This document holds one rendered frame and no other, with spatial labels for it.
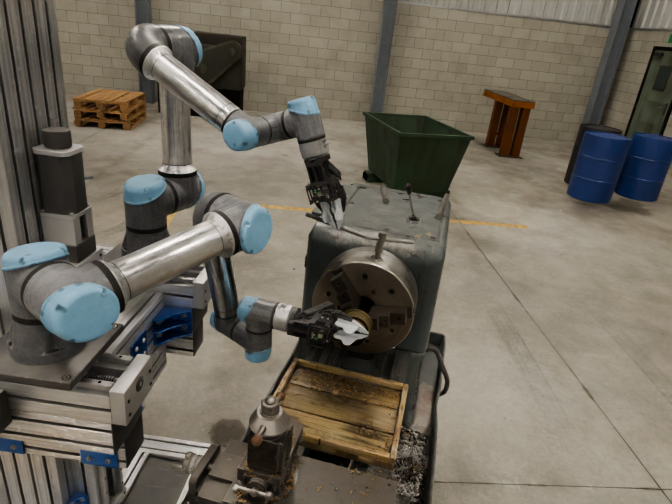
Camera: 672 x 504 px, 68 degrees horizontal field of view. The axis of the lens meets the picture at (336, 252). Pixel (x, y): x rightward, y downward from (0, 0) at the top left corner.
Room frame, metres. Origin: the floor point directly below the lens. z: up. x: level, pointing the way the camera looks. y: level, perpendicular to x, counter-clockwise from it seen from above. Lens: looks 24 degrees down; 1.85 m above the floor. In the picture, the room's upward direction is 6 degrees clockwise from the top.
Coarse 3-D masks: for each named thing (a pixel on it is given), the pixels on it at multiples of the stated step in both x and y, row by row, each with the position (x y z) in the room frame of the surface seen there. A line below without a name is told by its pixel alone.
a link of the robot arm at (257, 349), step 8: (240, 328) 1.22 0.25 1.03; (232, 336) 1.22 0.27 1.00; (240, 336) 1.20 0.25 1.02; (248, 336) 1.18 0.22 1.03; (256, 336) 1.17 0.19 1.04; (264, 336) 1.18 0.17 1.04; (240, 344) 1.20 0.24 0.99; (248, 344) 1.18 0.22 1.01; (256, 344) 1.17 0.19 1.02; (264, 344) 1.18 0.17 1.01; (248, 352) 1.18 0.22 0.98; (256, 352) 1.17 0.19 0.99; (264, 352) 1.18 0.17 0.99; (248, 360) 1.18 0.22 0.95; (256, 360) 1.17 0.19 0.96; (264, 360) 1.18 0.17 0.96
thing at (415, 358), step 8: (304, 344) 1.52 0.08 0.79; (304, 352) 1.52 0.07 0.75; (352, 352) 1.47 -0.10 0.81; (392, 352) 1.44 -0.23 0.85; (416, 352) 1.44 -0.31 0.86; (424, 352) 1.44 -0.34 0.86; (416, 360) 1.43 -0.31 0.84; (408, 368) 1.43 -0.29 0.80; (416, 368) 1.43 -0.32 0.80; (408, 376) 1.43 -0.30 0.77; (416, 376) 1.44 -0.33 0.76; (408, 384) 1.43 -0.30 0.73; (416, 384) 1.48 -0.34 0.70; (408, 392) 1.43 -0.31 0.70; (408, 400) 1.43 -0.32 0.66; (408, 408) 1.43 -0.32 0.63; (408, 416) 1.44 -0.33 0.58
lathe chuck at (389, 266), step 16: (352, 256) 1.37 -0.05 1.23; (368, 256) 1.36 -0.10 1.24; (384, 256) 1.38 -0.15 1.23; (352, 272) 1.32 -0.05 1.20; (368, 272) 1.31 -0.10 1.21; (384, 272) 1.30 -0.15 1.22; (400, 272) 1.34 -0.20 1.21; (320, 288) 1.34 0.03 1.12; (368, 288) 1.31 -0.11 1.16; (384, 288) 1.30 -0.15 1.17; (400, 288) 1.29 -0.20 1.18; (336, 304) 1.33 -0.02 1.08; (384, 304) 1.30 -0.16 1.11; (400, 304) 1.29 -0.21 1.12; (416, 304) 1.35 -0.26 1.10; (368, 336) 1.31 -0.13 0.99; (384, 336) 1.30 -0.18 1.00; (400, 336) 1.29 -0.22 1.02; (368, 352) 1.31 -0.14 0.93
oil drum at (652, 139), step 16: (640, 144) 7.24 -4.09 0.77; (656, 144) 7.11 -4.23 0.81; (640, 160) 7.18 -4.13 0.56; (656, 160) 7.09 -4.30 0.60; (624, 176) 7.31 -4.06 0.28; (640, 176) 7.13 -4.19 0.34; (656, 176) 7.09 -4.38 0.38; (624, 192) 7.23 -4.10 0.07; (640, 192) 7.10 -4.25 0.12; (656, 192) 7.12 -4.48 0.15
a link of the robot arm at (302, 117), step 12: (312, 96) 1.32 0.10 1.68; (288, 108) 1.31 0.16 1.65; (300, 108) 1.29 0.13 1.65; (312, 108) 1.29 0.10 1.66; (288, 120) 1.30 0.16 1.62; (300, 120) 1.28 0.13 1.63; (312, 120) 1.29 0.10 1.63; (288, 132) 1.30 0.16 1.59; (300, 132) 1.29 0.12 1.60; (312, 132) 1.28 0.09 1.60; (324, 132) 1.31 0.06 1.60
